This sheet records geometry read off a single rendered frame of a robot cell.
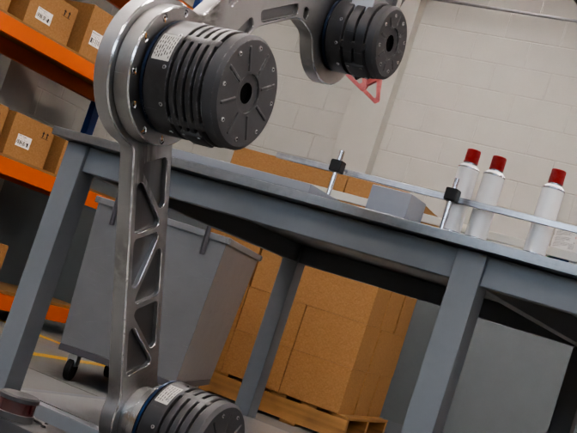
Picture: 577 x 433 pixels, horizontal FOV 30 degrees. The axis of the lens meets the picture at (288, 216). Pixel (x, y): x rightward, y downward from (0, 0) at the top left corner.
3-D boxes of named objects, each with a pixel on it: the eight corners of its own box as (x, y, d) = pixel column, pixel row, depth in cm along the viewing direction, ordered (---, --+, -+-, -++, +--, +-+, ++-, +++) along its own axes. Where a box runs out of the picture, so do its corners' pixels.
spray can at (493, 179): (487, 245, 251) (513, 162, 253) (481, 240, 247) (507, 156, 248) (466, 240, 254) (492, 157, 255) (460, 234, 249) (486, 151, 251)
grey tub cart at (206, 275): (95, 369, 540) (156, 189, 548) (212, 411, 529) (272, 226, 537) (29, 372, 453) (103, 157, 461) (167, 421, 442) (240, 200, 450)
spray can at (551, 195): (546, 260, 244) (573, 175, 246) (541, 256, 240) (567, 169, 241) (525, 255, 247) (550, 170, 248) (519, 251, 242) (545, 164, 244)
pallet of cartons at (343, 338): (381, 443, 645) (451, 222, 656) (339, 443, 569) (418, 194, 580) (209, 380, 692) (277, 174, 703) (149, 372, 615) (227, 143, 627)
